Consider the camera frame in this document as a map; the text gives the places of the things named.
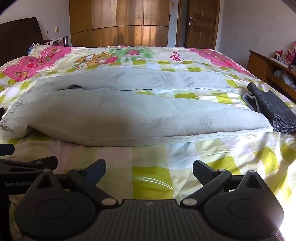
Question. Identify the light grey pants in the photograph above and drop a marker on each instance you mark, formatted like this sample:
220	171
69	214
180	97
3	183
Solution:
138	115

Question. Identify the blue cloth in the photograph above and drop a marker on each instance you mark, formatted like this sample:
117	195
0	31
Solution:
31	50

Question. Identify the printed checked bed blanket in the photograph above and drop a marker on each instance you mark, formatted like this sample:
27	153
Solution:
150	162

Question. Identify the wooden door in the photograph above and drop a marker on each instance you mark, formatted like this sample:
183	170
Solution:
201	23

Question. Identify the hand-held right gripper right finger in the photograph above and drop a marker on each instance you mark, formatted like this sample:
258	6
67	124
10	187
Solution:
204	172

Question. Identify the dark grey folded pants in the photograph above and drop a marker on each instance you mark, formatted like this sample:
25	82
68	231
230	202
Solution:
275	109

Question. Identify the plush doll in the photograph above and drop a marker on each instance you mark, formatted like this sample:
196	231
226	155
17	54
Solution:
278	56

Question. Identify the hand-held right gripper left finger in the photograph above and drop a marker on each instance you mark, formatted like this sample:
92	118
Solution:
93	172

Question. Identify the wooden side cabinet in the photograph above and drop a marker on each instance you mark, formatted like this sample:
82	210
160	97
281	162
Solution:
256	64

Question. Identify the dark wooden headboard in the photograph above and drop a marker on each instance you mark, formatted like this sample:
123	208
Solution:
18	39

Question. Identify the dark metal bottle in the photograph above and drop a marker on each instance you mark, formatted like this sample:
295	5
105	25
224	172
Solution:
65	41

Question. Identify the wooden wardrobe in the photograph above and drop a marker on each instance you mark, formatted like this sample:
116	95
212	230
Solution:
120	20

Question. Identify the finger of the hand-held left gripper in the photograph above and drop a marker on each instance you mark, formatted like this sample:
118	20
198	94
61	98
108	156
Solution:
5	150
34	163

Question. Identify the white cloth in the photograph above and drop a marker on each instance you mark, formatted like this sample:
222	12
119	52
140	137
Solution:
285	78

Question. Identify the pink toy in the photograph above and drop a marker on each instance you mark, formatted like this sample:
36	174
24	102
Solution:
291	55

